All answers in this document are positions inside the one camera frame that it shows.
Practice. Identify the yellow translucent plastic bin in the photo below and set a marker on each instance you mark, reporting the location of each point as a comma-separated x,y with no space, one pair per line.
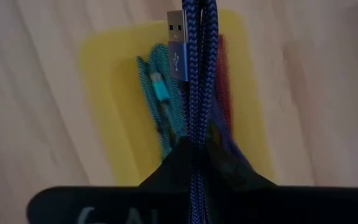
110,93

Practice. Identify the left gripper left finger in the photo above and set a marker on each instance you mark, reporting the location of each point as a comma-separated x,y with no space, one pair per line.
179,169

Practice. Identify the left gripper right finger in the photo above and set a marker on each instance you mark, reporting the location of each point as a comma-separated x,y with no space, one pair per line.
225,171

